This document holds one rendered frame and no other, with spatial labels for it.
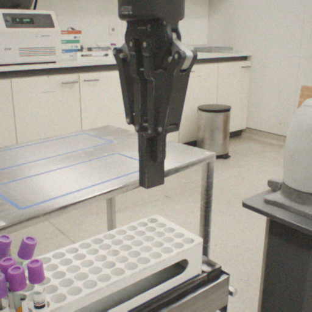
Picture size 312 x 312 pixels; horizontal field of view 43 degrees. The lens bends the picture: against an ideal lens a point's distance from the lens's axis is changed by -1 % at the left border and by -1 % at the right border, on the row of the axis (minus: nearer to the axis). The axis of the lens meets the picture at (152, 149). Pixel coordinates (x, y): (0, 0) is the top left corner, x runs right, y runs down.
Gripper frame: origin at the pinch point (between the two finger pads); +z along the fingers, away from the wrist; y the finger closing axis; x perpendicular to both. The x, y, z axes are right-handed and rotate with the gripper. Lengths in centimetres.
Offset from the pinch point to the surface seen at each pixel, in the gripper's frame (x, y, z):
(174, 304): -1.5, 6.3, 17.0
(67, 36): 128, -269, -11
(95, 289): -11.7, 4.9, 11.0
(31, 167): 3, -49, 15
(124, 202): 111, -168, 97
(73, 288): -13.2, 2.9, 11.2
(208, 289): 4.3, 6.6, 17.3
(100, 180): 11.8, -32.3, 15.4
